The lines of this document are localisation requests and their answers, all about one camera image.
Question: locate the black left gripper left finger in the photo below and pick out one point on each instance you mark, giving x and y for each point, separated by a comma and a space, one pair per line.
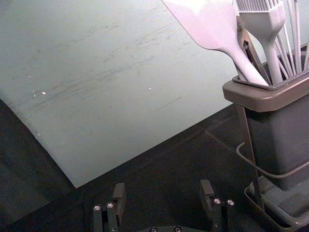
119, 193

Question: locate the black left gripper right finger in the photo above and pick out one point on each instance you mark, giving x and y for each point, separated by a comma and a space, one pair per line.
206, 191

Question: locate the black table cloth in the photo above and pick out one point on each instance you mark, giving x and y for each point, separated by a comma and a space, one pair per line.
157, 174

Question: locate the grey plastic drip tray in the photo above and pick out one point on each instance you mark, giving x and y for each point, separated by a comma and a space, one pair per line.
272, 205

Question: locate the grey plastic utensil holder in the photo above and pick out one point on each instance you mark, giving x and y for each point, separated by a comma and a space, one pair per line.
277, 125

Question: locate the dark metal kitchen tongs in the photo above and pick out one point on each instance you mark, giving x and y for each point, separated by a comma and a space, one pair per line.
248, 46

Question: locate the pale grey silicone spatula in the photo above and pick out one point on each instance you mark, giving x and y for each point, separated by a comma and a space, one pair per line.
212, 26

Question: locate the pale grey silicone basting brush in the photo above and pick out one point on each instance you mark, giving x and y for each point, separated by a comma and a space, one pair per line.
263, 21

